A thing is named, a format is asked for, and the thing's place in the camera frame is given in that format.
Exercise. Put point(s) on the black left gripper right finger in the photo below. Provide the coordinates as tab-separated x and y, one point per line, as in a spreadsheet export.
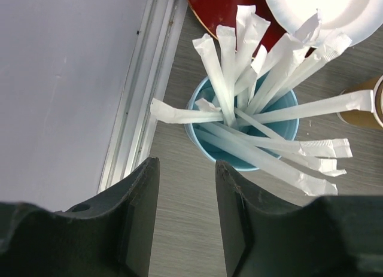
264	235

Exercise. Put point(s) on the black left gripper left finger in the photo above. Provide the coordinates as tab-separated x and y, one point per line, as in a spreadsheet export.
110	234

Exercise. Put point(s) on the stacked brown paper cups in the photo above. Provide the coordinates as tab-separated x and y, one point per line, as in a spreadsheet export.
365	109

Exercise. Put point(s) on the white paper plate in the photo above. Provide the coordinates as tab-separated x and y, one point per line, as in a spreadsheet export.
358	19

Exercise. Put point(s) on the red round tray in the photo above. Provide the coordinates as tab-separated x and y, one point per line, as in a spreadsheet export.
211	13

